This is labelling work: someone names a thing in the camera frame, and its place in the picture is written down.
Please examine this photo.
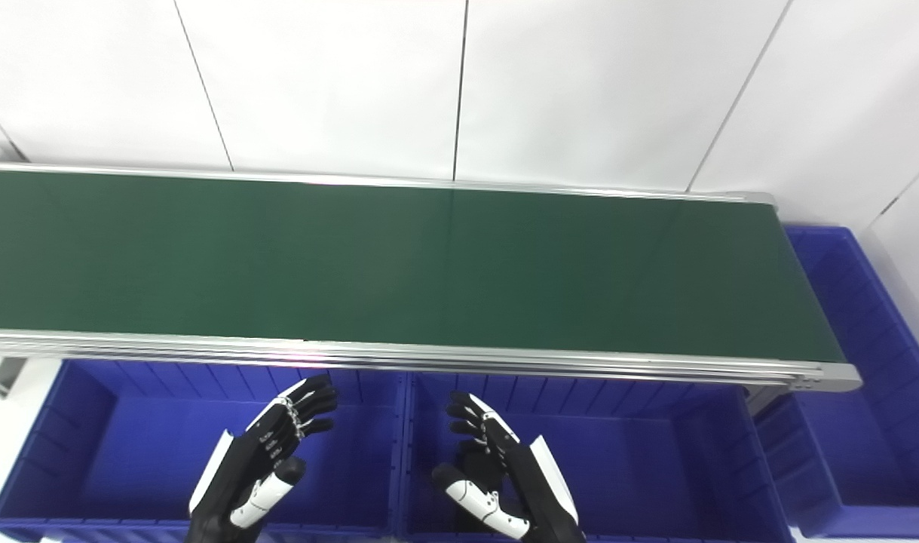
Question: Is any green conveyor belt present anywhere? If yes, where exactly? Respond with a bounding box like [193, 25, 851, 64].
[0, 162, 863, 412]
[0, 170, 844, 363]

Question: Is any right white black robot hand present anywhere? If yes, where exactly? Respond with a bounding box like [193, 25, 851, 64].
[431, 391, 587, 543]

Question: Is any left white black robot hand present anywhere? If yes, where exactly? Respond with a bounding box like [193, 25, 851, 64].
[186, 375, 339, 543]

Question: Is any blue plastic bin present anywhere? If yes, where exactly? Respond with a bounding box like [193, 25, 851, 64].
[753, 225, 919, 538]
[399, 370, 795, 543]
[0, 359, 409, 543]

